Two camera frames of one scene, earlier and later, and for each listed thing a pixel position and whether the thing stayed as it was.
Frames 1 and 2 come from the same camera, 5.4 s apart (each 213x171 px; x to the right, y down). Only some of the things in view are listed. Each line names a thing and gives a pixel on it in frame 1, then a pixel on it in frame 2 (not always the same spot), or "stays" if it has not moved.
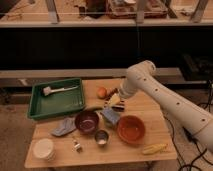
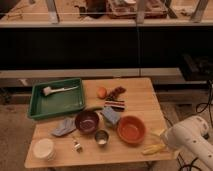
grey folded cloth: [68, 125] stays
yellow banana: [151, 149] stays
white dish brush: [48, 90] stays
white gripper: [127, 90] -> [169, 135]
